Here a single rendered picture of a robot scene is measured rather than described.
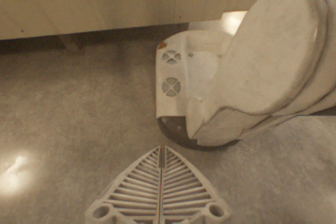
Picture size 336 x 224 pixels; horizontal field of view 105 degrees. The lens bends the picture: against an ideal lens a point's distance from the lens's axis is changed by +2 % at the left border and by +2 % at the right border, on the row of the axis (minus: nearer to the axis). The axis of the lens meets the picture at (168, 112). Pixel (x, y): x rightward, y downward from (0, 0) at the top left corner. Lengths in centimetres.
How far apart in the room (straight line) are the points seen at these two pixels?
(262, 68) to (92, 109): 99
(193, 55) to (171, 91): 27
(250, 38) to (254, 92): 7
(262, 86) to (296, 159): 99
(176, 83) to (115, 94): 54
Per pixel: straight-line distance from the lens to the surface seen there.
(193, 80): 70
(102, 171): 90
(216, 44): 90
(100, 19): 108
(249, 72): 21
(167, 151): 16
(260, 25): 21
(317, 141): 131
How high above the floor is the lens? 83
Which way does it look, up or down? 65 degrees down
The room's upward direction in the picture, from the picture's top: 3 degrees clockwise
